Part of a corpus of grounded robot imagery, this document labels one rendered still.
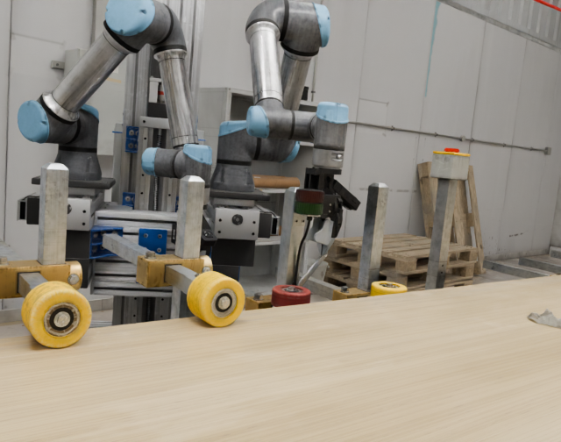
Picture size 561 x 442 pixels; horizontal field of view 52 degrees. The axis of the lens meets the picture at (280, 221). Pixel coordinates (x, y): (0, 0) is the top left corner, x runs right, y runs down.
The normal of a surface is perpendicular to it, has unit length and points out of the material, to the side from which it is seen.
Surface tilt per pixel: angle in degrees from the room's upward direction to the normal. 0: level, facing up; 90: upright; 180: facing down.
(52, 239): 90
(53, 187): 90
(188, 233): 90
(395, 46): 90
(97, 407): 0
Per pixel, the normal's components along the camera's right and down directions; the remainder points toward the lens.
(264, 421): 0.09, -0.99
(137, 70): 0.20, 0.15
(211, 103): -0.75, 0.02
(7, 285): 0.59, 0.15
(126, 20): -0.27, 0.00
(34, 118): -0.46, 0.16
